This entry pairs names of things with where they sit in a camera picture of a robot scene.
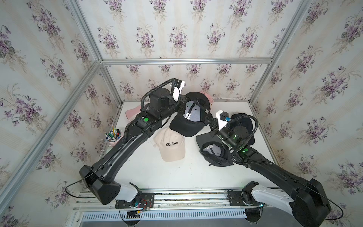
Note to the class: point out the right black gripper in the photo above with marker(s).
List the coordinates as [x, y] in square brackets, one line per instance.
[214, 128]

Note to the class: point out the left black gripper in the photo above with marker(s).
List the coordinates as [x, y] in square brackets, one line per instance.
[180, 104]

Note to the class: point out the black cap white letter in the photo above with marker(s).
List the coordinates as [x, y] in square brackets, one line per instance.
[246, 122]

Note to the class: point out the beige baseball cap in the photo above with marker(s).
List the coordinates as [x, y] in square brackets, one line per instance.
[171, 145]

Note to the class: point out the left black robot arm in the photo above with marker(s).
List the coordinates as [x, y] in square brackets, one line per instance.
[156, 105]

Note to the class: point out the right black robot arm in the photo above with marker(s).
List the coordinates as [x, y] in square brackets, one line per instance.
[304, 199]

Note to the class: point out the dark grey baseball cap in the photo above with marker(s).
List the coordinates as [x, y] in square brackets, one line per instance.
[213, 150]

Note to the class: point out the pink cap left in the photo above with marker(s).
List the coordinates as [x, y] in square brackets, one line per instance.
[132, 113]

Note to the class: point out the pink pen holder cup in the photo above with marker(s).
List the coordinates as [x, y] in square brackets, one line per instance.
[113, 136]

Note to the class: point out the pink cap back wall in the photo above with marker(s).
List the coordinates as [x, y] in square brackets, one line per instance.
[209, 97]

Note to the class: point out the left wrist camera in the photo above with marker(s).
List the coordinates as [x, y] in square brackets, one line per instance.
[177, 89]

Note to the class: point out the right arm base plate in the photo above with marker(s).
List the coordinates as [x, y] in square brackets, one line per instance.
[242, 198]

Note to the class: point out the aluminium mounting rail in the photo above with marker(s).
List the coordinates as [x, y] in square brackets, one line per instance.
[165, 199]

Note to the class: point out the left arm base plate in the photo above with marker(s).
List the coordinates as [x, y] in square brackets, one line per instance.
[143, 201]

